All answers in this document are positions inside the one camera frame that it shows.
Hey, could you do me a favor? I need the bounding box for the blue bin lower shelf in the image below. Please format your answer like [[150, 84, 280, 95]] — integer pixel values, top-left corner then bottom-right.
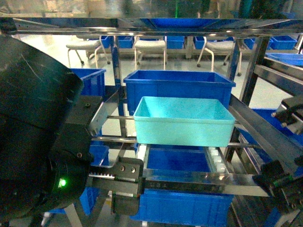
[[130, 190, 234, 227]]

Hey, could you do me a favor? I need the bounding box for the white chair middle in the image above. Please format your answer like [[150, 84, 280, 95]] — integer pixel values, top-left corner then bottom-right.
[[133, 36, 167, 70]]

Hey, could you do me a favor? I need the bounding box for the blue bin behind teal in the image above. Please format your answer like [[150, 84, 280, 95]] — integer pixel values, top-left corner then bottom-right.
[[124, 70, 236, 115]]

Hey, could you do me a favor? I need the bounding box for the teal plastic bin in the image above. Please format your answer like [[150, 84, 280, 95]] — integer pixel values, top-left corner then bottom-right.
[[134, 96, 235, 147]]

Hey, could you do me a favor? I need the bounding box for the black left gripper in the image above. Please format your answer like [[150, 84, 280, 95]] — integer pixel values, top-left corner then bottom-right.
[[89, 156, 144, 216]]

